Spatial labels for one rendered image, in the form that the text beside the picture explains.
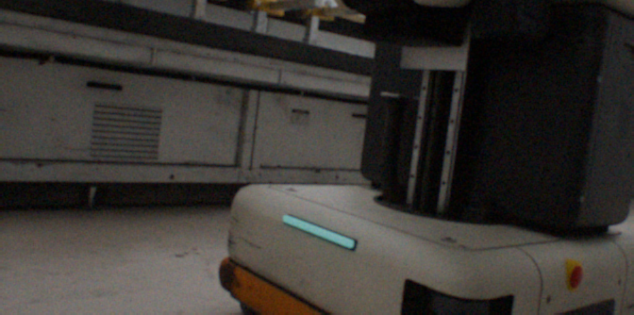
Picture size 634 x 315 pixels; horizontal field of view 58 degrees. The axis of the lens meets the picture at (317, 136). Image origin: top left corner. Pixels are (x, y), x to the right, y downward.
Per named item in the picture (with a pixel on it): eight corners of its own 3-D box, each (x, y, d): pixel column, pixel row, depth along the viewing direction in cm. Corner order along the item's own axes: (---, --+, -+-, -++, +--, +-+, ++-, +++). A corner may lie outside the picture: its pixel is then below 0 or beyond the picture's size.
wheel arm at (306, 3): (322, 9, 191) (323, -3, 191) (313, 8, 189) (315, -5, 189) (251, 15, 224) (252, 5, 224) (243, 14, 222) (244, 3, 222)
